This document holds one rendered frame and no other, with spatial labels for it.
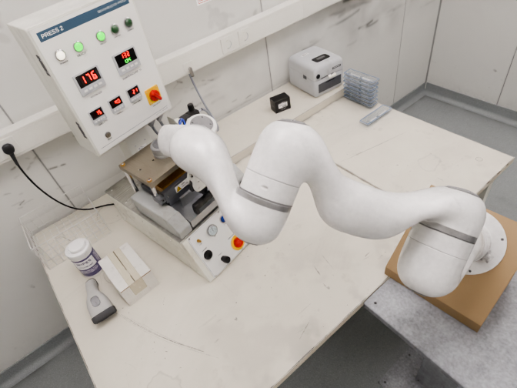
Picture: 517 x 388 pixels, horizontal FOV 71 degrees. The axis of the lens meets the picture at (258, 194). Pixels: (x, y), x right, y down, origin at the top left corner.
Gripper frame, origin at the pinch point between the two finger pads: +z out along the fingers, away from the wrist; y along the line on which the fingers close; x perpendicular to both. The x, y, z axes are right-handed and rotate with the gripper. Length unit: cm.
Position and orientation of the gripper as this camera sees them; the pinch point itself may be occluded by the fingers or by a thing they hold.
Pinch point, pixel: (202, 188)
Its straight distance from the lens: 125.7
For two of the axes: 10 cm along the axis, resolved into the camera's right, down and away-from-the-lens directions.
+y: 6.3, -6.1, 4.8
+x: -7.7, -5.9, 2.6
